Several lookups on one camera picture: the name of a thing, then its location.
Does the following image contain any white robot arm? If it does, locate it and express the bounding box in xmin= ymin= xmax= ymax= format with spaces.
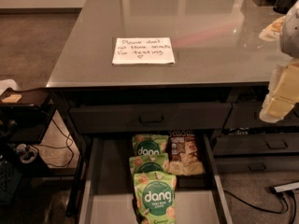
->
xmin=259 ymin=1 xmax=299 ymax=123

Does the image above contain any brown chip bag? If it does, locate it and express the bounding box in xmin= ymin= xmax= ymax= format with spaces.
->
xmin=168 ymin=130 xmax=205 ymax=175

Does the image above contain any top right drawer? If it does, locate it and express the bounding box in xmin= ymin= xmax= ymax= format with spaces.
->
xmin=224 ymin=102 xmax=299 ymax=129

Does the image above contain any black side cart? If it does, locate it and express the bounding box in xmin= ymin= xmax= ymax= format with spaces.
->
xmin=0 ymin=88 xmax=56 ymax=176

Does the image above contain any open middle drawer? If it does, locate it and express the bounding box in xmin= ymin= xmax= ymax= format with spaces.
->
xmin=78 ymin=133 xmax=233 ymax=224

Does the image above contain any closed top left drawer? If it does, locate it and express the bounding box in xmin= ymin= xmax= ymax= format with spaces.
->
xmin=69 ymin=103 xmax=232 ymax=133

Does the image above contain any middle green dang chip bag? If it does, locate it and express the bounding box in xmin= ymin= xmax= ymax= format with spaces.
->
xmin=129 ymin=153 xmax=169 ymax=175

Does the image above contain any black floor cable left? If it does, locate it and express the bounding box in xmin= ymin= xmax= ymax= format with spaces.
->
xmin=33 ymin=109 xmax=76 ymax=169

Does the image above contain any rear green dang chip bag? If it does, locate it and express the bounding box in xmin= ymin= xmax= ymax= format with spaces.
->
xmin=132 ymin=133 xmax=168 ymax=156

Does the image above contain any black power cable right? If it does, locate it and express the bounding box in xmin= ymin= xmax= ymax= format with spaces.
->
xmin=223 ymin=189 xmax=297 ymax=224

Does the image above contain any front green dang chip bag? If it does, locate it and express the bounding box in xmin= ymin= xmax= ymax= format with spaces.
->
xmin=134 ymin=171 xmax=177 ymax=224

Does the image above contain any green dang chip bag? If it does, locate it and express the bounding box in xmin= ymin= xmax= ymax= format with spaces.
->
xmin=134 ymin=171 xmax=177 ymax=224
xmin=129 ymin=153 xmax=169 ymax=175
xmin=132 ymin=133 xmax=168 ymax=156

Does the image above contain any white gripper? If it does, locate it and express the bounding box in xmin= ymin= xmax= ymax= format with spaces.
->
xmin=259 ymin=58 xmax=299 ymax=123

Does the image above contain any round silver device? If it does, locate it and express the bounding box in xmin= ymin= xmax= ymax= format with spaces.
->
xmin=16 ymin=144 xmax=38 ymax=164

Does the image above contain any white handwritten paper note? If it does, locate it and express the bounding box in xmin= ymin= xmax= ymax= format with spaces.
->
xmin=112 ymin=37 xmax=175 ymax=64

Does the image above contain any grey power strip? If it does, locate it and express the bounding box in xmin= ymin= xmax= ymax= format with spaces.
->
xmin=270 ymin=182 xmax=299 ymax=193

